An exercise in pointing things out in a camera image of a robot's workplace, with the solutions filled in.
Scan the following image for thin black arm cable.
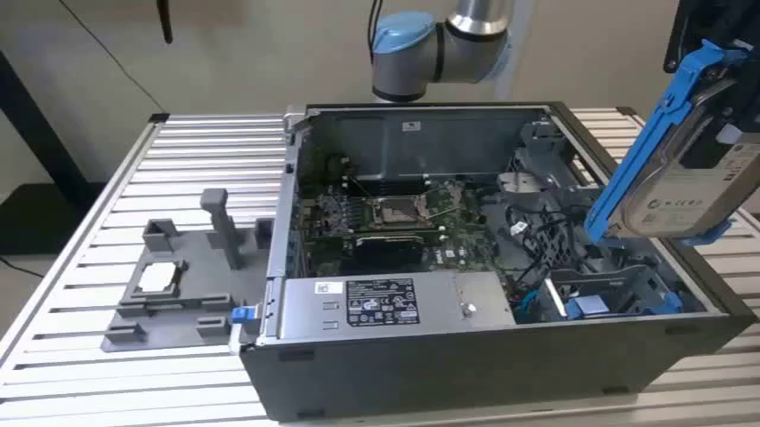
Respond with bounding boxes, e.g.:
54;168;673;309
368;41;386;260
366;0;388;48

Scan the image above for grey metal drive bracket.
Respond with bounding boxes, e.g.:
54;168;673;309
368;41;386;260
497;119;601;214

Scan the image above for green motherboard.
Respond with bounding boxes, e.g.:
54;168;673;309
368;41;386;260
299;150;511;279

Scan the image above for grey parts rack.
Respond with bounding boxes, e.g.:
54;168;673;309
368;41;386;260
101;188;275;355

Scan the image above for black wire with white label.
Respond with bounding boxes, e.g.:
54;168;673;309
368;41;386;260
502;203;530;239

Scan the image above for grey disk bay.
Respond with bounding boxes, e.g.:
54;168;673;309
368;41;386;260
545;262;684;321

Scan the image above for black hanging strap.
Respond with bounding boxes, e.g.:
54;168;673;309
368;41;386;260
155;0;175;44

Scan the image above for CPU socket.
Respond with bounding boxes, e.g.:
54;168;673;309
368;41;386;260
367;195;428;228

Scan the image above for silver CPU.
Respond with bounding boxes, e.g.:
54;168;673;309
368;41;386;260
140;262;180;294

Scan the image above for black disk wire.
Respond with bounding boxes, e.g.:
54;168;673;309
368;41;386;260
510;209;590;286

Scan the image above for black heatsink block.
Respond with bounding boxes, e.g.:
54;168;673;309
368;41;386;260
354;234;426;270

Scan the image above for silver power supply unit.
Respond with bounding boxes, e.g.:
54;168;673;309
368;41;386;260
276;270;517;346

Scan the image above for hard disk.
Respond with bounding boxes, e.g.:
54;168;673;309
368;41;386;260
583;38;760;248

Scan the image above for locking lever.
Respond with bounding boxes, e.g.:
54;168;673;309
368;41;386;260
347;173;384;204

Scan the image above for dark grey PC case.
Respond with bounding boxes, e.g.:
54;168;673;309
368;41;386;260
228;101;750;423

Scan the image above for black stand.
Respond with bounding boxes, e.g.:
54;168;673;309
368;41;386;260
0;48;105;255

